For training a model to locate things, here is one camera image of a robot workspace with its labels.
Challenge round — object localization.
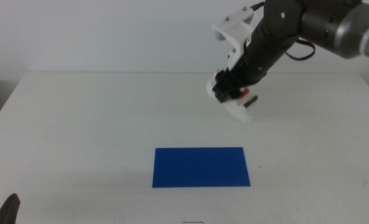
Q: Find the white strappy platform sandal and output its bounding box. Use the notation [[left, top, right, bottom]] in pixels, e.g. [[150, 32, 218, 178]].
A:
[[206, 70, 260, 123]]

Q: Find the blue rectangular mat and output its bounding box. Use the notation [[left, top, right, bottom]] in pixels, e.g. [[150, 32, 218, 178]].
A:
[[152, 147, 251, 189]]

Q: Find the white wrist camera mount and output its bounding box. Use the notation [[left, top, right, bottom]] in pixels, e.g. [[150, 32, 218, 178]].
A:
[[211, 6, 256, 72]]

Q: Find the black gripper loop cable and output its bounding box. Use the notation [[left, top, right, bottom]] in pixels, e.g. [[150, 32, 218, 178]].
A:
[[284, 38, 316, 62]]

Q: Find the black camera cable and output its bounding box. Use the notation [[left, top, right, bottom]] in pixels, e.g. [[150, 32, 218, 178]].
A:
[[249, 1, 266, 11]]

